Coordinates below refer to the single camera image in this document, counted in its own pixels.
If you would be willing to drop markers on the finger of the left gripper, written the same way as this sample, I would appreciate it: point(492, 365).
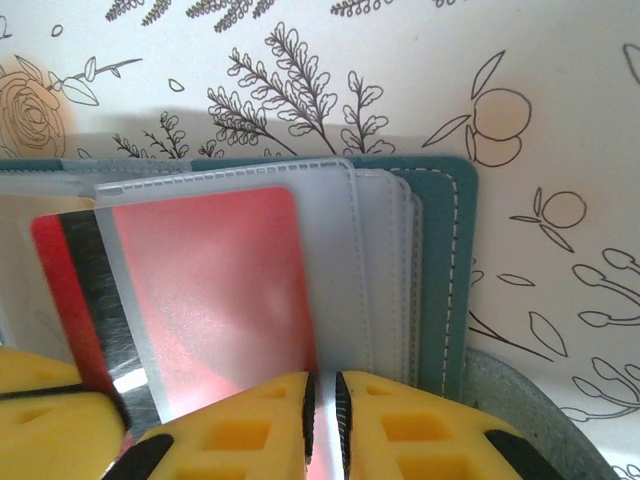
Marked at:
point(50, 440)
point(30, 372)

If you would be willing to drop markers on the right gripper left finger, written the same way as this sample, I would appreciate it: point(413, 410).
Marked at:
point(225, 440)

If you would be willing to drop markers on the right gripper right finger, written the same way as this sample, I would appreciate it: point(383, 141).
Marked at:
point(425, 445)

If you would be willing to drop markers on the red card with magnetic stripe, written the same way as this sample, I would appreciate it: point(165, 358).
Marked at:
point(47, 260)

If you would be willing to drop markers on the teal card holder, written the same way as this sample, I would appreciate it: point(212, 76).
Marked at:
point(435, 240)

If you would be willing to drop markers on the floral table cover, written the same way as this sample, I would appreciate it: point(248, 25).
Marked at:
point(350, 50)

